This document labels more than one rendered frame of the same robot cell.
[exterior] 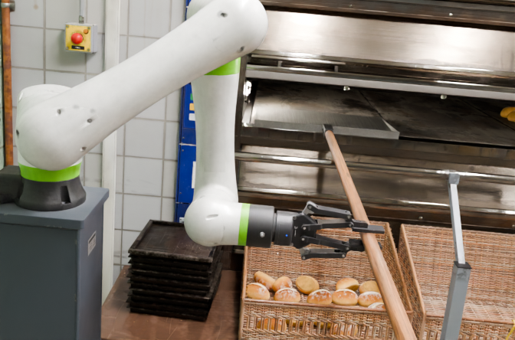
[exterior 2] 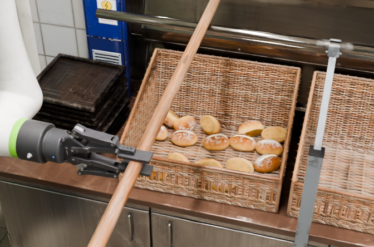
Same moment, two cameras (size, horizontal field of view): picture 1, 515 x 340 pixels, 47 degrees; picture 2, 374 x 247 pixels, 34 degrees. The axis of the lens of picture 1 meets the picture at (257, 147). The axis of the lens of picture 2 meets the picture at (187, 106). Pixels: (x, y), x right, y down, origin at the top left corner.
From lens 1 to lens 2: 79 cm
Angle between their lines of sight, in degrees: 26
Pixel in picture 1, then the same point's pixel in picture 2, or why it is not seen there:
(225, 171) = (14, 80)
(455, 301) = (308, 184)
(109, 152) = not seen: outside the picture
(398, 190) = (313, 35)
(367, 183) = (278, 26)
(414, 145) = not seen: outside the picture
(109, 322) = not seen: hidden behind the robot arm
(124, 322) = not seen: hidden behind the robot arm
